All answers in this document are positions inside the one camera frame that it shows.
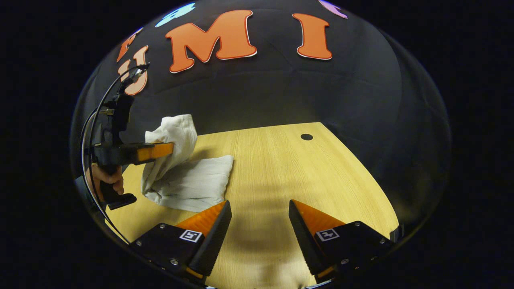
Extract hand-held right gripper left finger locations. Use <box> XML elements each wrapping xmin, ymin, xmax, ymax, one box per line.
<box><xmin>128</xmin><ymin>199</ymin><xmax>233</xmax><ymax>281</ymax></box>

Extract black cable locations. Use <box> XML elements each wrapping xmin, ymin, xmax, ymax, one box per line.
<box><xmin>80</xmin><ymin>62</ymin><xmax>151</xmax><ymax>244</ymax></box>

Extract white jeans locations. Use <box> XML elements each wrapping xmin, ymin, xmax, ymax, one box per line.
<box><xmin>141</xmin><ymin>114</ymin><xmax>234</xmax><ymax>212</ymax></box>

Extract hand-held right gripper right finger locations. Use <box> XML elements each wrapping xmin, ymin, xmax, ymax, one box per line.
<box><xmin>288</xmin><ymin>199</ymin><xmax>397</xmax><ymax>284</ymax></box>

